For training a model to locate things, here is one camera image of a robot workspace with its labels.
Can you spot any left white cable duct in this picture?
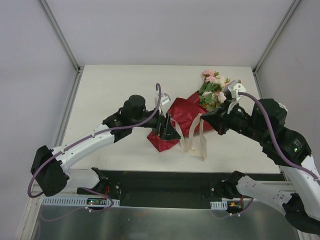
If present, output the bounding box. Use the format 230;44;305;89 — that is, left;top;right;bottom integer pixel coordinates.
42;196;120;208

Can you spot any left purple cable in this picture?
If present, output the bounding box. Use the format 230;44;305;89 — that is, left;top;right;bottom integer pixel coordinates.
26;83;163;222

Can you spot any white cable duct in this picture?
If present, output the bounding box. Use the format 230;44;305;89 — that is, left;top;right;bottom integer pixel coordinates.
42;196;120;208
210;200;228;211

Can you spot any left aluminium frame post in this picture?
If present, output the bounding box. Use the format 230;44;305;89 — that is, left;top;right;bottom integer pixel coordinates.
37;0;84;73

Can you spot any right aluminium frame post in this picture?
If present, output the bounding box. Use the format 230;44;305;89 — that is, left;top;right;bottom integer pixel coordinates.
252;0;303;75

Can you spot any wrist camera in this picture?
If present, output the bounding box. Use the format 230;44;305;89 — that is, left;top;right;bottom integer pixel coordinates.
154;93;171;107
223;81;247;101

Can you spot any aluminium frame post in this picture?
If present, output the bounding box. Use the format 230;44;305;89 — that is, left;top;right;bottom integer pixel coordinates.
37;0;84;73
252;0;303;75

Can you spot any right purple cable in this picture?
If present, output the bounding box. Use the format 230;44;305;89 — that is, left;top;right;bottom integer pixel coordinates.
209;91;320;221

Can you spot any purple cable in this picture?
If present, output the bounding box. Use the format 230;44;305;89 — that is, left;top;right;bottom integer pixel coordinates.
26;83;163;222
209;91;320;221

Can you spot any right white cable duct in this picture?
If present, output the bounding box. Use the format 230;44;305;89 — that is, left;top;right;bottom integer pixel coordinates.
210;200;228;211

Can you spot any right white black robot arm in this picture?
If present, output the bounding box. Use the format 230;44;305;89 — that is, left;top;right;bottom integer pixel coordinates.
201;98;320;235

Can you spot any artificial flower bouquet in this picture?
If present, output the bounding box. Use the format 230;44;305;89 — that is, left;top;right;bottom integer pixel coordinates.
198;70;231;112

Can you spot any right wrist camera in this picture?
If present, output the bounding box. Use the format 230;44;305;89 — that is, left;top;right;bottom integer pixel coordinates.
223;81;247;101

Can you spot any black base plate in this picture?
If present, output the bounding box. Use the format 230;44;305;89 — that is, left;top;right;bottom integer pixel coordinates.
74;169;256;216

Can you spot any cream ribbon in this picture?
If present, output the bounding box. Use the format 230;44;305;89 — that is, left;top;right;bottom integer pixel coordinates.
173;113;208;162

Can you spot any red wrapping paper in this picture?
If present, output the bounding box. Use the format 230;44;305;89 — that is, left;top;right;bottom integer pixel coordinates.
147;91;216;152

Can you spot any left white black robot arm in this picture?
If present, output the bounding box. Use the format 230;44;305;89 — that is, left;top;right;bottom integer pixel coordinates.
30;93;180;197

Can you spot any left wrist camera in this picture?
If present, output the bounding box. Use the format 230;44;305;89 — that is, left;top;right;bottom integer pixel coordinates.
154;93;171;107

